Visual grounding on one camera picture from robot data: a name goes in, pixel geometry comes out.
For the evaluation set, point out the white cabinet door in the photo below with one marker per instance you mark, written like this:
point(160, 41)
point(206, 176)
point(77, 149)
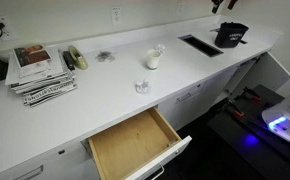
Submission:
point(263, 75)

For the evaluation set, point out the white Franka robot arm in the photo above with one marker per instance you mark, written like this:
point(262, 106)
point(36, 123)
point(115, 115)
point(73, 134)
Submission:
point(286, 116)

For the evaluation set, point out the white paper cup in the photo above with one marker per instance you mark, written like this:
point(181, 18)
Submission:
point(153, 59)

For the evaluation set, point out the pile of metal paper clips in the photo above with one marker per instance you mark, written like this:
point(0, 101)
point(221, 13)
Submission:
point(104, 56)

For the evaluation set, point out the black stapler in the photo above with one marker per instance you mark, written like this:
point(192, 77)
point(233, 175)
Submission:
point(68, 60)

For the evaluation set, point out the black bin with white print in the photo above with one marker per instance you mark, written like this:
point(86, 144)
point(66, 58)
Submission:
point(231, 35)

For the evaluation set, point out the stack of magazines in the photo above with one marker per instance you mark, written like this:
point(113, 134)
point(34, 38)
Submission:
point(40, 73)

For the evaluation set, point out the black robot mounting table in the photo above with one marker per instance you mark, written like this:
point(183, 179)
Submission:
point(251, 146)

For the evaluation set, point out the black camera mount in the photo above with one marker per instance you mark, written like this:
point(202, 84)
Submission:
point(216, 5)

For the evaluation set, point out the white wall outlet with plug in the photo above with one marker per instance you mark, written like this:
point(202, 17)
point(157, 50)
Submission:
point(3, 30)

